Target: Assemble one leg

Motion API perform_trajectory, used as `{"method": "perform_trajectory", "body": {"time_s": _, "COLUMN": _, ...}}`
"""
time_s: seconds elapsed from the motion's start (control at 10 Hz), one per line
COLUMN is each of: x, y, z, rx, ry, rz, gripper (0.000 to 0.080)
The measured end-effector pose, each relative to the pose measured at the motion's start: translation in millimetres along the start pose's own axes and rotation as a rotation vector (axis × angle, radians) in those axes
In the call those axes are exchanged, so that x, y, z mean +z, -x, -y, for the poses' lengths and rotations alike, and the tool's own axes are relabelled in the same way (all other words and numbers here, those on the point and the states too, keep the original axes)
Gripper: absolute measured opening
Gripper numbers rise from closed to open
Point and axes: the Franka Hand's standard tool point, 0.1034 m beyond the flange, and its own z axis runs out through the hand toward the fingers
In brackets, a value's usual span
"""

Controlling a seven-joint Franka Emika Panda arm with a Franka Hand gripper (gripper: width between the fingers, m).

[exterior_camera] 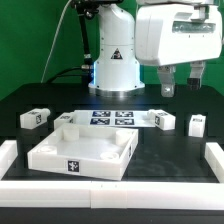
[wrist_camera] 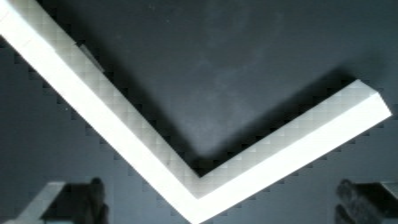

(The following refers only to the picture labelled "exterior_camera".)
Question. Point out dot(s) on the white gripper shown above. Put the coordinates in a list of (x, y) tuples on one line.
[(177, 33)]

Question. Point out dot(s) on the white square table top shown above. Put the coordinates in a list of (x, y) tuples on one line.
[(90, 151)]

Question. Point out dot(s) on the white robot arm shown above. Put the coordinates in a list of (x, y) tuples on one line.
[(116, 72)]

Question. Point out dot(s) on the white sheet with fiducial markers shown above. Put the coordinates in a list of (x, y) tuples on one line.
[(122, 118)]

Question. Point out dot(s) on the white U-shaped fence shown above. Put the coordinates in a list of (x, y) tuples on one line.
[(117, 195)]

